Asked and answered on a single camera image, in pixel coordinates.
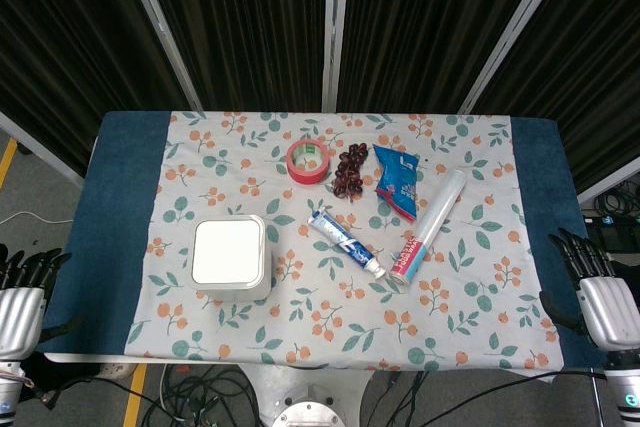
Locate dark red grape bunch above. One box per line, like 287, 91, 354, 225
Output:
331, 143, 370, 201

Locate red tape roll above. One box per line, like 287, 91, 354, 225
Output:
285, 137, 331, 186

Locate black electronic device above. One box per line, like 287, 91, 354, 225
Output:
582, 214, 640, 261

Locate white square box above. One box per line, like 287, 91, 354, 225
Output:
187, 214, 274, 303

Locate blue snack bag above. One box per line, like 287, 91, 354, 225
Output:
372, 144, 420, 224

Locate white floor cable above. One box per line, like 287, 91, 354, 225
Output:
0, 210, 74, 226

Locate blue table cover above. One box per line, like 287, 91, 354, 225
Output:
38, 111, 609, 371

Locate plastic food wrap roll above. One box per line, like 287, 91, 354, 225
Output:
388, 168, 467, 285

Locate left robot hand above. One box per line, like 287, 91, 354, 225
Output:
0, 243, 85, 361

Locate floral patterned tablecloth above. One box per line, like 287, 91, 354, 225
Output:
122, 110, 566, 373

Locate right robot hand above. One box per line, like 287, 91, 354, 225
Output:
538, 227, 640, 354

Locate black curtain partition panel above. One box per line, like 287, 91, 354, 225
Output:
0, 0, 640, 196

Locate robot base metal plate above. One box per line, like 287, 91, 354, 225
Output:
272, 399, 341, 427

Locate blue white toothpaste tube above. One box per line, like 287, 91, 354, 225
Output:
306, 209, 388, 281

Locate black floor cables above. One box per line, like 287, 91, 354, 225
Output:
19, 364, 609, 427

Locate white partition frame post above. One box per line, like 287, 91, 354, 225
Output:
319, 0, 352, 112

